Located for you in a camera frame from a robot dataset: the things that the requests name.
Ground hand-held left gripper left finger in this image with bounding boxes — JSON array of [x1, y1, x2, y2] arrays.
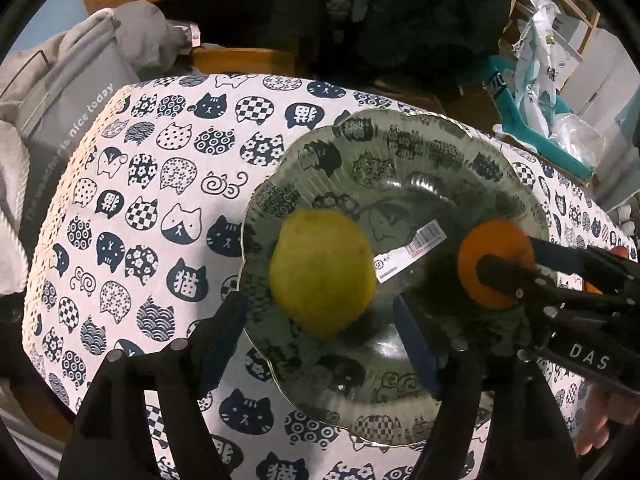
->
[[59, 291, 248, 480]]

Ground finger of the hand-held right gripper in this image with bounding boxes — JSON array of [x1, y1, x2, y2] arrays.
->
[[475, 254, 636, 322], [525, 237, 640, 306]]

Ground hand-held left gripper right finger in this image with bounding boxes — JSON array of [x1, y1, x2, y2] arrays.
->
[[392, 296, 581, 480]]

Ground yellow-green pear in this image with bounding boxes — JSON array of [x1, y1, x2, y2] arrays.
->
[[269, 210, 377, 341]]

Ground clear glass plate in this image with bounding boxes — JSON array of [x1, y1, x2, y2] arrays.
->
[[237, 107, 551, 448]]

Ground person's right hand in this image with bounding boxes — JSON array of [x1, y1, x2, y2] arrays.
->
[[575, 385, 626, 458]]

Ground barcode label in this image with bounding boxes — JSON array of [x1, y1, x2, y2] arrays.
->
[[375, 221, 446, 285]]

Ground clear plastic bag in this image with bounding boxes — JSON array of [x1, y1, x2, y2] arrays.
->
[[547, 112, 606, 168]]

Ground teal box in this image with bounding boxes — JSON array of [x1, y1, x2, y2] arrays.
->
[[482, 55, 596, 176]]

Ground printed plastic bag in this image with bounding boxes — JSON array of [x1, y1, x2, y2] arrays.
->
[[510, 0, 566, 141]]

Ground white boxes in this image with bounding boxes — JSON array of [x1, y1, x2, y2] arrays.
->
[[565, 27, 640, 121]]

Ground cat print tablecloth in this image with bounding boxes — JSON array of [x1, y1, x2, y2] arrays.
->
[[25, 72, 638, 480]]

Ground black jacket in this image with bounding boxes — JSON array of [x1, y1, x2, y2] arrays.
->
[[357, 0, 518, 106]]

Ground dark grey jacket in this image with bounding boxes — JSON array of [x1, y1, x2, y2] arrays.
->
[[267, 0, 363, 76]]

